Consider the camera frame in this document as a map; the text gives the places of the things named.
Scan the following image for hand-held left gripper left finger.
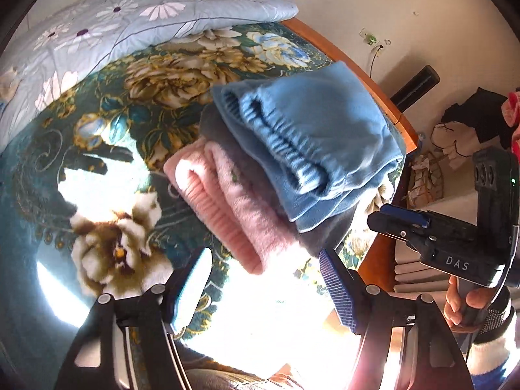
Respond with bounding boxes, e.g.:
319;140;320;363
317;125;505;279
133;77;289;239
53;247;214;390

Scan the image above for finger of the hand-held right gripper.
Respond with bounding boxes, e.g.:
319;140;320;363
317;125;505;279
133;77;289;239
379;204;431;229
367;211;437;253

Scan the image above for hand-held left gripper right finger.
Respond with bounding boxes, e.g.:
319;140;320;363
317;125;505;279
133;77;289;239
319;248;474;390

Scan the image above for blue pants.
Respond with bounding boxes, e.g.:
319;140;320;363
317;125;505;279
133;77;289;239
211;62;407;234

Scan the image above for person's right forearm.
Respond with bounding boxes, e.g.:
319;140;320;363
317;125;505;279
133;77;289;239
464;292;520;390

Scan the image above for person's right hand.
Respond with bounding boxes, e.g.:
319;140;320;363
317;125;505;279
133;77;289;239
444;274;495;328

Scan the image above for basket of paper scraps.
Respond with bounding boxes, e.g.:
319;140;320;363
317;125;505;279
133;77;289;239
406;150;446;211

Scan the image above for white folded stack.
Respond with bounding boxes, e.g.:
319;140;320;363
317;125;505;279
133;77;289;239
392;248;452;294

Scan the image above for grey garment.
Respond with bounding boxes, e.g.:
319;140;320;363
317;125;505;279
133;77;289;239
199;103;407;259

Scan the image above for pink fuzzy garment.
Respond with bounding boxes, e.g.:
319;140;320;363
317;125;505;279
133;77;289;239
162;137;322;276

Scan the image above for black cloth pile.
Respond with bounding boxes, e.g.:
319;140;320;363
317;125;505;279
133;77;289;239
441;87;520;152

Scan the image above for black bar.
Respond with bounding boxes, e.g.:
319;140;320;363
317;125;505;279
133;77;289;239
390;65;440;113

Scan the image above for red cloth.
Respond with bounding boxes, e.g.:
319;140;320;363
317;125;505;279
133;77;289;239
501;89;520;156

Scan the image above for teal floral blanket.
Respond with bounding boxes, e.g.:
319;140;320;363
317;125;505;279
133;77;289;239
0;22;404;374

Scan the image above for light blue floral quilt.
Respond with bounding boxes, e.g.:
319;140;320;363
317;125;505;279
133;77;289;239
0;0;300;152

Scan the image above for thin black cable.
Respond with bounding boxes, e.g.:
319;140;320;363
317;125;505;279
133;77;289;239
368;41;393;79

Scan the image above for wall socket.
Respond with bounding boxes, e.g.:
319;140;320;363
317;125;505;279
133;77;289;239
359;28;381;48

